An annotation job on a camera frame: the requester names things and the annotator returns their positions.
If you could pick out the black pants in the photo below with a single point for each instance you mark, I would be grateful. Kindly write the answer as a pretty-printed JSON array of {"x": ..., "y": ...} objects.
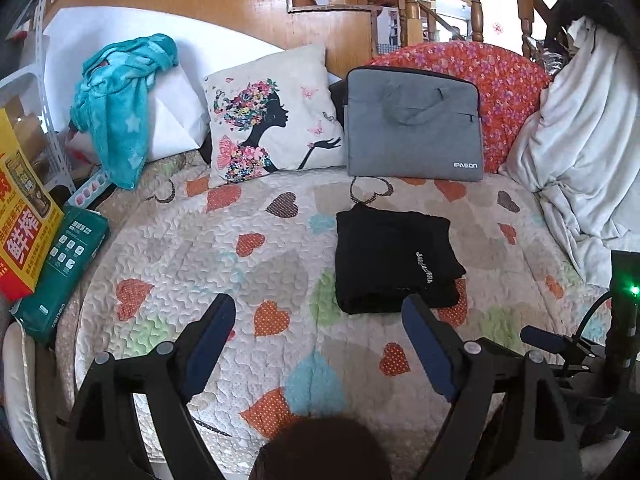
[{"x": 390, "y": 260}]

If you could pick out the red floral cushion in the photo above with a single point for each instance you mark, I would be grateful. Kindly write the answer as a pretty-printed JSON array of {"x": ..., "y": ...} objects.
[{"x": 510, "y": 90}]

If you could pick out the cream cushion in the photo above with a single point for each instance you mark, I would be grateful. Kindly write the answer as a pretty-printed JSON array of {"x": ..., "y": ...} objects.
[{"x": 20, "y": 385}]

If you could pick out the black garment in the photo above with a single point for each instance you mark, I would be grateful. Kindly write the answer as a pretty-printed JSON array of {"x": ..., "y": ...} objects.
[{"x": 600, "y": 0}]

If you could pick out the tray with pink dots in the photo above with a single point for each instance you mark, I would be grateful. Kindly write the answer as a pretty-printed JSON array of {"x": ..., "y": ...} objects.
[{"x": 87, "y": 191}]

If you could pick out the white pillow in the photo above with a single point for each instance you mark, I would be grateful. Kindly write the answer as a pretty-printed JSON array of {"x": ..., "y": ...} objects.
[{"x": 100, "y": 30}]

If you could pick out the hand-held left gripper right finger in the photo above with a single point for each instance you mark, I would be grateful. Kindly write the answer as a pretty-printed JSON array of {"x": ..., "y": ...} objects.
[{"x": 430, "y": 350}]

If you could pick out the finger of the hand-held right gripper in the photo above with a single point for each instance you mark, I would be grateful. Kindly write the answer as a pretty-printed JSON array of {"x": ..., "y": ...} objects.
[{"x": 542, "y": 339}]

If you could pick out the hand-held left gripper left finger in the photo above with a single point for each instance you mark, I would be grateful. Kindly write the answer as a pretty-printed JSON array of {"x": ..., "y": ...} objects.
[{"x": 210, "y": 345}]

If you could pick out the dark cloth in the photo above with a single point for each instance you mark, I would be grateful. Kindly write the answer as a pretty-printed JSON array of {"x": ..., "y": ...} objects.
[{"x": 337, "y": 97}]

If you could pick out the teal star blanket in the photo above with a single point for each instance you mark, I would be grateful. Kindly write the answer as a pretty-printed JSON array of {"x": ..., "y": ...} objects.
[{"x": 115, "y": 110}]

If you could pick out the wooden staircase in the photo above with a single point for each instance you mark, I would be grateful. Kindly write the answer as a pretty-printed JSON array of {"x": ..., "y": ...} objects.
[{"x": 325, "y": 25}]

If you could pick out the person's dark red clothing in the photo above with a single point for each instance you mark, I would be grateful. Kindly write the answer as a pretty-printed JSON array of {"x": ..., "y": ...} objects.
[{"x": 320, "y": 450}]

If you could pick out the yellow and red box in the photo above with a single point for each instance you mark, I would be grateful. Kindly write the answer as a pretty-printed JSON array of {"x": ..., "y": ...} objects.
[{"x": 25, "y": 220}]

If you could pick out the green packet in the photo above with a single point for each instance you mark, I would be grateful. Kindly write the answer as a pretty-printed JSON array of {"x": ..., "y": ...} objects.
[{"x": 65, "y": 270}]

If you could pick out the grey laptop bag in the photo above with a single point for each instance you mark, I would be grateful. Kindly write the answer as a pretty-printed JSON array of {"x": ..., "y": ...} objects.
[{"x": 410, "y": 145}]

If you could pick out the white cloth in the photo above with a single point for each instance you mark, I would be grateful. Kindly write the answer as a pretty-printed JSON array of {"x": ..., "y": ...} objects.
[{"x": 575, "y": 150}]

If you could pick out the printed throw pillow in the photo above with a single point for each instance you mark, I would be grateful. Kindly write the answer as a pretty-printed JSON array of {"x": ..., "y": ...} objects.
[{"x": 300, "y": 75}]

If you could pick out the heart patterned quilt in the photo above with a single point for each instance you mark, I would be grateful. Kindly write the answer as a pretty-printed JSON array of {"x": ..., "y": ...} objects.
[{"x": 200, "y": 260}]

